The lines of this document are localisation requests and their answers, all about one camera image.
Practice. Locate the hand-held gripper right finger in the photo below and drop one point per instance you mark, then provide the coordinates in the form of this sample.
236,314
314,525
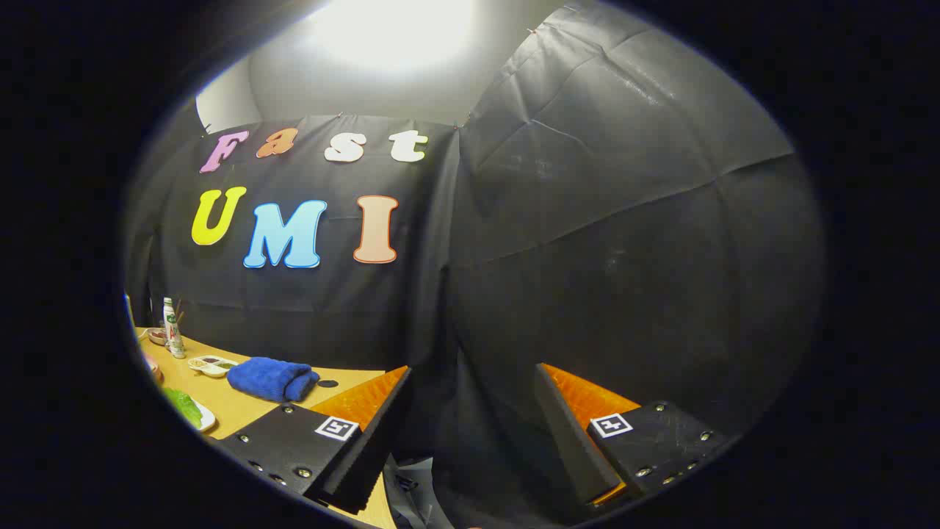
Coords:
569,441

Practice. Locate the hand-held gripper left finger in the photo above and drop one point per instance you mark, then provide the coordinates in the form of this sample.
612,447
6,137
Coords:
367,455

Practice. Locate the blue rolled towel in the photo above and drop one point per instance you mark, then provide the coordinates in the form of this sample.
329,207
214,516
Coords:
268,378

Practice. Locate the white square plate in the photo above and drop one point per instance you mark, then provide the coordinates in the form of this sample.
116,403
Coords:
208,420

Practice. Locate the white divided dish with beans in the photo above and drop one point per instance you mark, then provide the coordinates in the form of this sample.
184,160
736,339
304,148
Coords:
213,367

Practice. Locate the black backdrop cloth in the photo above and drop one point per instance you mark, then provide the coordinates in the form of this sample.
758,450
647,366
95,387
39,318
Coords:
587,257

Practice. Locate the green lettuce leaf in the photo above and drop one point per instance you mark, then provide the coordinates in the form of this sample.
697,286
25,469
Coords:
182,405

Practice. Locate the white drink bottle green cap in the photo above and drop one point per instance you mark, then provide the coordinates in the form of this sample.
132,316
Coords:
173,330

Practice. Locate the round plate under meat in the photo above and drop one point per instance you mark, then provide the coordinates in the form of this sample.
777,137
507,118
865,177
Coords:
156,339

